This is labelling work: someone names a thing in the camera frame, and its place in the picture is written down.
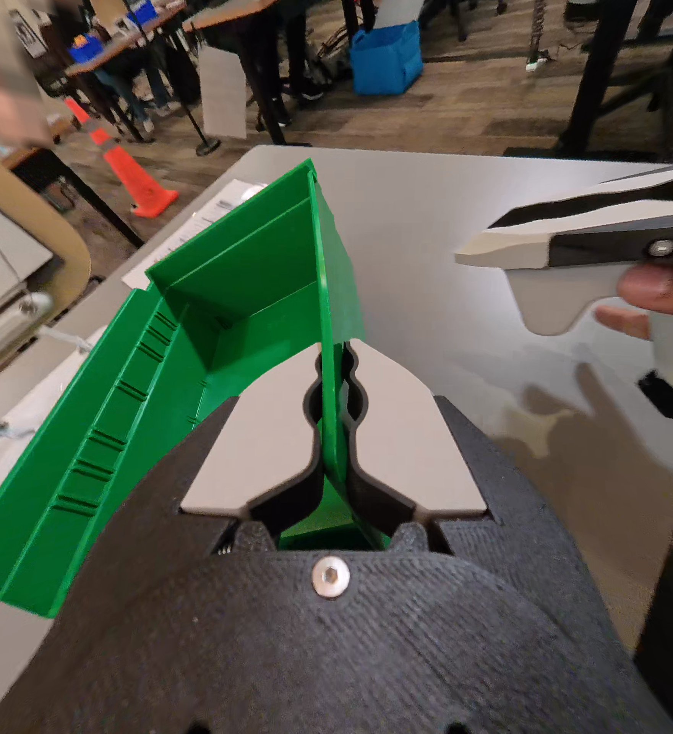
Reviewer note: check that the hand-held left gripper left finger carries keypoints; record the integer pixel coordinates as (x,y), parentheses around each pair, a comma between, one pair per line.
(256,447)

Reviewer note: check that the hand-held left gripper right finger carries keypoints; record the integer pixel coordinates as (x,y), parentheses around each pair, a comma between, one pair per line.
(416,453)

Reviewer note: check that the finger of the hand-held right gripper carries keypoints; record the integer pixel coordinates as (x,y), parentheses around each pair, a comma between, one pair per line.
(646,184)
(508,246)

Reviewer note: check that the green plastic bin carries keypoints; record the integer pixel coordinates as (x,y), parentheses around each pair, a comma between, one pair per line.
(244,275)

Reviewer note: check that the person's right hand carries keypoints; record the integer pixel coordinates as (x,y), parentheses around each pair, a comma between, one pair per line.
(663,289)

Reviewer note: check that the blue fabric bag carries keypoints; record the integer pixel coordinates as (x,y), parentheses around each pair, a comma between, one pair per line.
(385,60)

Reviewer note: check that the laminated paper sheet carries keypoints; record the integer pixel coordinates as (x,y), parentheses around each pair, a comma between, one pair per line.
(198,221)

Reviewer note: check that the wooden document stand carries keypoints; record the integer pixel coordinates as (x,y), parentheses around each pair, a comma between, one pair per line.
(38,229)

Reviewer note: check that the printed instruction sheet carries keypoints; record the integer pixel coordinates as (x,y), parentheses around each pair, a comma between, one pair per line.
(4,252)

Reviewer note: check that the white leaning panel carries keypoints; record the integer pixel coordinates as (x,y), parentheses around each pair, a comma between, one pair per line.
(221,92)

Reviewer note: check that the blue plastic bin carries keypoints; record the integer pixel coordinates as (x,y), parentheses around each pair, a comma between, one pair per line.
(141,11)
(87,49)

